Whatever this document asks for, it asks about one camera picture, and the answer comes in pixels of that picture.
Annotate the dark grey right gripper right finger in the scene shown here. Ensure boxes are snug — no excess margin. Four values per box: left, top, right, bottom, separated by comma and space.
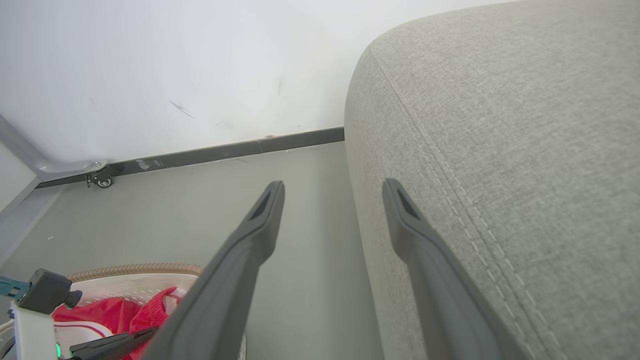
382, 178, 531, 360

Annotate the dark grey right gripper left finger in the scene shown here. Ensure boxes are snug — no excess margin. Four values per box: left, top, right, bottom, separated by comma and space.
141, 180, 286, 360

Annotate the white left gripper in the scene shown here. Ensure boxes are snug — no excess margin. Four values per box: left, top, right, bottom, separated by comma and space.
9, 300, 159, 360

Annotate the red garment with white stripes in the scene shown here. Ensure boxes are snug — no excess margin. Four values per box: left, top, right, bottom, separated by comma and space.
51, 297, 146, 360

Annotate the plain red garment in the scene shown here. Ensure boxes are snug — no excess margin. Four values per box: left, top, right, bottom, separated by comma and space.
129, 286, 182, 360

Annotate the white laundry basket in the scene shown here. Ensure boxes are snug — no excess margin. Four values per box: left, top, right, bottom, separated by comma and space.
67, 263, 248, 360

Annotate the dark grey baseboard strip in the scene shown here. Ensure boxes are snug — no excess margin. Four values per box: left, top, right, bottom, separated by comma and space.
37, 126, 346, 190

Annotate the grey fabric sofa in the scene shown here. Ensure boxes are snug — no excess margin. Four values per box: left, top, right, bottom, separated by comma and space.
344, 0, 640, 360

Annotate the black caster wheel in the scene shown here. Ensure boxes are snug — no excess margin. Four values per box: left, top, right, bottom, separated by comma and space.
86, 170, 115, 190

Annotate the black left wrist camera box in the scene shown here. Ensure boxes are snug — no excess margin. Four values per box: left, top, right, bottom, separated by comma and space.
17, 268, 83, 316

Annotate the teal cable connector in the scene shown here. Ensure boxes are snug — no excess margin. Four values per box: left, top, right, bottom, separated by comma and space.
0, 276, 27, 302

